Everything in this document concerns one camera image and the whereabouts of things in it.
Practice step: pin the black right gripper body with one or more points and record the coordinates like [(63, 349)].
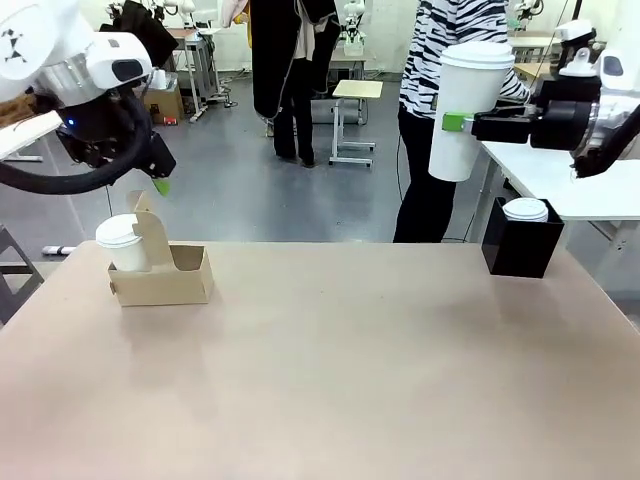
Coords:
[(562, 117)]

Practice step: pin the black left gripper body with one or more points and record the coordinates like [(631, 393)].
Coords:
[(95, 140)]

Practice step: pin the green-tipped right gripper finger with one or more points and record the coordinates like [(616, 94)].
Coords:
[(500, 129), (515, 108)]

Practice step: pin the tall white lidded paper cup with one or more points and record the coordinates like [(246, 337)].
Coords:
[(465, 100)]

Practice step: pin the small white lidded paper cup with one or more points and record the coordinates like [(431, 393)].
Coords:
[(122, 245)]

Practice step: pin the brown cardboard cup carrier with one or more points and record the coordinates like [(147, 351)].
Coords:
[(165, 285)]

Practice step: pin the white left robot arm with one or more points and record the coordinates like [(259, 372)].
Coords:
[(45, 45)]

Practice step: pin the person's right forearm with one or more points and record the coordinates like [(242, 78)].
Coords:
[(515, 87)]

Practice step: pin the white cup with ribbed lid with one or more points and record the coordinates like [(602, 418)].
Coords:
[(525, 210)]

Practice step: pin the small red floor item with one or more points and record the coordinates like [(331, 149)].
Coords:
[(171, 120)]

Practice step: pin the brown cardboard box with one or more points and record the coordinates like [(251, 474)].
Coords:
[(167, 102)]

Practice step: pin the white table with brown fur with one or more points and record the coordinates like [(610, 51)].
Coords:
[(25, 135)]

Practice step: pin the large white table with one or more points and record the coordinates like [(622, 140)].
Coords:
[(575, 190)]

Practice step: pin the brown furry bundle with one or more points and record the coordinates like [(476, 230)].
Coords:
[(15, 112)]

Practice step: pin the person in zebra hoodie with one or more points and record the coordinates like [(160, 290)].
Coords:
[(420, 75)]

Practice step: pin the white tube on floor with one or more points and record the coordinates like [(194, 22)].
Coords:
[(59, 249)]

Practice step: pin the black square box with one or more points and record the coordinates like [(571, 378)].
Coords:
[(520, 245)]

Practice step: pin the black hanging jacket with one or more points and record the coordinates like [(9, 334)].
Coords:
[(160, 35)]

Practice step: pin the small beige-top rolling table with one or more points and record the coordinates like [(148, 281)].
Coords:
[(357, 90)]

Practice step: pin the person in black clothes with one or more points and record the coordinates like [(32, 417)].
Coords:
[(290, 75)]

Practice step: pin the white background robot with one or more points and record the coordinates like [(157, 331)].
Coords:
[(354, 20)]

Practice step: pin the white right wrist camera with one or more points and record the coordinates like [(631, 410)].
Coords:
[(575, 31)]

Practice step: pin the black metal frame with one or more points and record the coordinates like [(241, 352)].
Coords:
[(15, 270)]

